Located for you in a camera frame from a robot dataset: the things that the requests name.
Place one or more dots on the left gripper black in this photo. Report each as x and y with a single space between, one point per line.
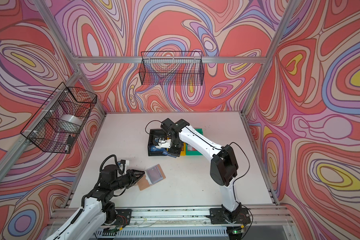
131 177

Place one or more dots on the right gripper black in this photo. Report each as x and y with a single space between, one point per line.
175 152

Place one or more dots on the tan leather card holder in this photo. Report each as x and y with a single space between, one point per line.
144 182

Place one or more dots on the blue VIP credit card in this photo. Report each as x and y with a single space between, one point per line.
154 151

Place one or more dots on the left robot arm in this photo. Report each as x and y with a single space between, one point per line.
96 207

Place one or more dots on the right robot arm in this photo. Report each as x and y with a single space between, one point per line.
223 163

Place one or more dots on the yellow storage bin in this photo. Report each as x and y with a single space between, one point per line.
183 149

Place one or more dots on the black storage bin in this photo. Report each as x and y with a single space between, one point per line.
155 132

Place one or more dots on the small black device in basket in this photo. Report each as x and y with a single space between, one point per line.
70 141

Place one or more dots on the grey tape roll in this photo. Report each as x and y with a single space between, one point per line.
70 123

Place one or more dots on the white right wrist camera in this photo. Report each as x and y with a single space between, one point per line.
167 145

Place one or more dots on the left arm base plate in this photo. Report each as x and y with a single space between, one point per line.
119 218

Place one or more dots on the back wall wire basket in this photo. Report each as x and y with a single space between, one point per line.
172 68

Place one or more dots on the wall wire basket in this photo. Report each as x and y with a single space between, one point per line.
57 126
172 68

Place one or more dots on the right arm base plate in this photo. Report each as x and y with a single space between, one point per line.
219 216

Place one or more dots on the left wall wire basket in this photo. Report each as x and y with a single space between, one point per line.
57 126

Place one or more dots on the aluminium front rail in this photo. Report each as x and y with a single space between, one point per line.
144 217

